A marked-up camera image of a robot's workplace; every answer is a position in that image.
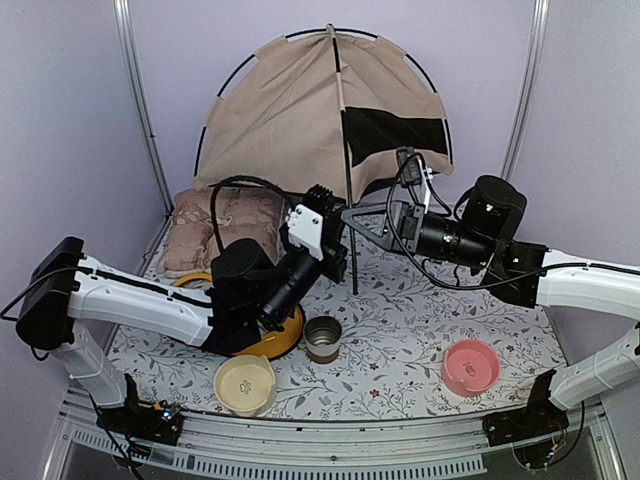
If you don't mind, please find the aluminium frame post left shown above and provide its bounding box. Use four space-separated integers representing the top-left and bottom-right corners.
112 0 175 219

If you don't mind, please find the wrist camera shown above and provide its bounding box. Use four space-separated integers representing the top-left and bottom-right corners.
395 147 432 207
285 184 333 261

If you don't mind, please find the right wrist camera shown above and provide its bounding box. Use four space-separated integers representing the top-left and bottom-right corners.
395 147 432 207

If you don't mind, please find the aluminium frame post right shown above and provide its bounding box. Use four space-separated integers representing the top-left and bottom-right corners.
501 0 550 181

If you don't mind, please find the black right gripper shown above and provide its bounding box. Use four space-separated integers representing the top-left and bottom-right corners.
342 198 494 269

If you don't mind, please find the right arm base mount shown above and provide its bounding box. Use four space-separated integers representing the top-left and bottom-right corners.
482 407 569 470

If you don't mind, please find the yellow double bowl holder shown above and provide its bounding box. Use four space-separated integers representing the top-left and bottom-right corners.
172 272 306 360

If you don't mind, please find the beige pet tent fabric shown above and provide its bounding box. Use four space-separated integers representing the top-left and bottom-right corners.
193 23 456 206

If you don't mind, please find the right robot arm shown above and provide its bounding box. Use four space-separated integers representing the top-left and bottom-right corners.
341 175 639 321

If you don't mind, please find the beige patterned pet pillow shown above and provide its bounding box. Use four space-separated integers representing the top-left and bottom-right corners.
157 187 285 278

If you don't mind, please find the pink pet bowl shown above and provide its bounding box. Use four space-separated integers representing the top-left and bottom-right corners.
441 340 501 397

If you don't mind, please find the aluminium front rail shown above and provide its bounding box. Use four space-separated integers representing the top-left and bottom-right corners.
44 388 625 479

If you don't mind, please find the cream pet bowl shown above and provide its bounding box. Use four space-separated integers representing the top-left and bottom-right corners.
214 355 277 418

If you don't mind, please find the steel cup with brown base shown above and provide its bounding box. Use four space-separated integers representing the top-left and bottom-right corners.
303 316 342 364

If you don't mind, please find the aluminium frame post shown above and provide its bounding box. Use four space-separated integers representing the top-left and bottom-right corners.
112 0 175 219
501 0 550 181

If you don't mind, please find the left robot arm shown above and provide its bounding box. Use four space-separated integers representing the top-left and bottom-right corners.
16 231 347 434

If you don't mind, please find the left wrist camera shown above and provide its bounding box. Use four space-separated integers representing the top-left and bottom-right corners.
285 184 333 261

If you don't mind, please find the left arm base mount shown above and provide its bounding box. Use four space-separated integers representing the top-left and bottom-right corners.
97 401 184 446

